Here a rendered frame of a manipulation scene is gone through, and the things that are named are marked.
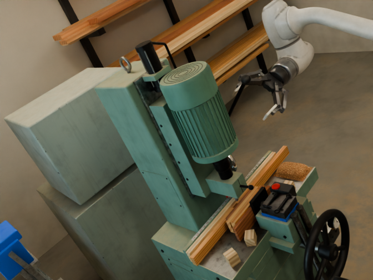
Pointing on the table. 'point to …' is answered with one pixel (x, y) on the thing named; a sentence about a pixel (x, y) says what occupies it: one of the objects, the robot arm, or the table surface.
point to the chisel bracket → (216, 184)
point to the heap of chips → (293, 171)
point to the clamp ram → (258, 199)
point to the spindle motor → (200, 111)
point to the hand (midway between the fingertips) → (250, 104)
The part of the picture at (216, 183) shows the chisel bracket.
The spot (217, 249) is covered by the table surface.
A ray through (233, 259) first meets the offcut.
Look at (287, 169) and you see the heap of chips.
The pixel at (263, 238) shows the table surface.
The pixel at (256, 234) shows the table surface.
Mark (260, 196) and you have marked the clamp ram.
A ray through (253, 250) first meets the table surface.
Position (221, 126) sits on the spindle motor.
